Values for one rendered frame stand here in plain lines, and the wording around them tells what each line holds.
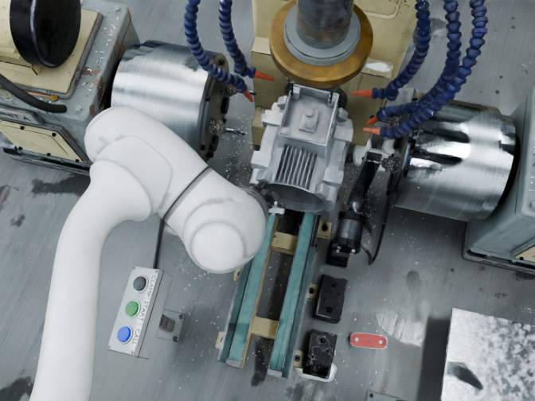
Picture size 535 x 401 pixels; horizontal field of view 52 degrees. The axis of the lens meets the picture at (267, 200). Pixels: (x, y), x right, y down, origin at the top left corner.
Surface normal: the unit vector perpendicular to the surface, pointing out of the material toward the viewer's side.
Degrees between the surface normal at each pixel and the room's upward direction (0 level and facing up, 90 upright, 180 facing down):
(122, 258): 0
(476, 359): 0
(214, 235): 23
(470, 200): 62
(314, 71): 0
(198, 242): 32
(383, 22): 90
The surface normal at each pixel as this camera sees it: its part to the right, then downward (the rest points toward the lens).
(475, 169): -0.14, 0.22
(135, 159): 0.29, -0.40
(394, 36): -0.23, 0.92
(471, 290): -0.02, -0.32
